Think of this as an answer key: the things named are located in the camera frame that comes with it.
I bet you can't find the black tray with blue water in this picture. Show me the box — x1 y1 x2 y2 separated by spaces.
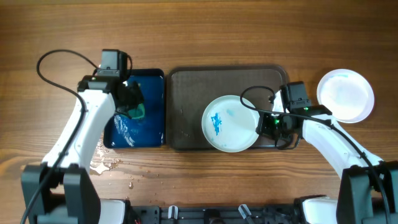
103 68 165 149

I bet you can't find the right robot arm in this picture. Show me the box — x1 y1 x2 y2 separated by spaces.
256 82 397 223

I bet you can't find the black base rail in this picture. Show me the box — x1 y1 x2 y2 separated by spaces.
124 204 301 224

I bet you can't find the dark brown serving tray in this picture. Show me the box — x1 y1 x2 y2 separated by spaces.
165 64 289 151

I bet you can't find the green scrubbing sponge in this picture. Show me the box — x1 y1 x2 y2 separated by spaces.
127 103 146 119

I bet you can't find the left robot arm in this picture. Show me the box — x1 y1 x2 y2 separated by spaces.
21 49 146 223

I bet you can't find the white plate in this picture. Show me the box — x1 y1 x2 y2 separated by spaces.
317 69 375 123
201 95 259 152

